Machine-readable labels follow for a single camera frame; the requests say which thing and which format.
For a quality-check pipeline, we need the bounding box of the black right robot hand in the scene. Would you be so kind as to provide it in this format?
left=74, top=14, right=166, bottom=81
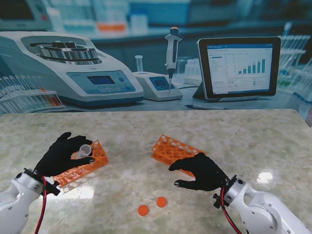
left=168, top=153, right=230, bottom=192

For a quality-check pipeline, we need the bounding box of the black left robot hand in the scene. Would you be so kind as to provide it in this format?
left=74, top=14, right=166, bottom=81
left=34, top=132, right=96, bottom=177

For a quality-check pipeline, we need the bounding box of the clear plastic test tube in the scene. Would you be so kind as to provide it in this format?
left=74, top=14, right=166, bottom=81
left=71, top=144, right=94, bottom=160

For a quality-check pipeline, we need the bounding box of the orange test tube rack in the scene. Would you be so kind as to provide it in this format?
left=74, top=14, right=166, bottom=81
left=52, top=140, right=109, bottom=188
left=151, top=134, right=207, bottom=176

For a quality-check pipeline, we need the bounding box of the printed laboratory backdrop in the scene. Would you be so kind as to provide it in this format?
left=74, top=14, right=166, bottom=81
left=0, top=0, right=312, bottom=127

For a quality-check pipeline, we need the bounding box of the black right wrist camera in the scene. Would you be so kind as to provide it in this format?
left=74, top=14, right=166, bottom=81
left=212, top=192, right=224, bottom=208

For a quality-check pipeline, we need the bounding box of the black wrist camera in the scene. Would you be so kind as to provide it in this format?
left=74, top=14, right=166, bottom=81
left=212, top=192, right=224, bottom=208
left=43, top=181, right=60, bottom=195

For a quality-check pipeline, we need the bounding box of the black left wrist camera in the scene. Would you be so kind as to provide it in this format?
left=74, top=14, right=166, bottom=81
left=43, top=181, right=60, bottom=195

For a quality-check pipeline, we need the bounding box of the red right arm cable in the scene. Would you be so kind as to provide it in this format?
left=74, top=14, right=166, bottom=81
left=220, top=187, right=241, bottom=234

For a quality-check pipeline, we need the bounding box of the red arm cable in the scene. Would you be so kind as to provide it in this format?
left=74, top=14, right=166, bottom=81
left=34, top=175, right=48, bottom=234
left=220, top=187, right=241, bottom=234

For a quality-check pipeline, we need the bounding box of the red left arm cable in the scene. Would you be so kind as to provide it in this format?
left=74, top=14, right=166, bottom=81
left=34, top=175, right=48, bottom=234

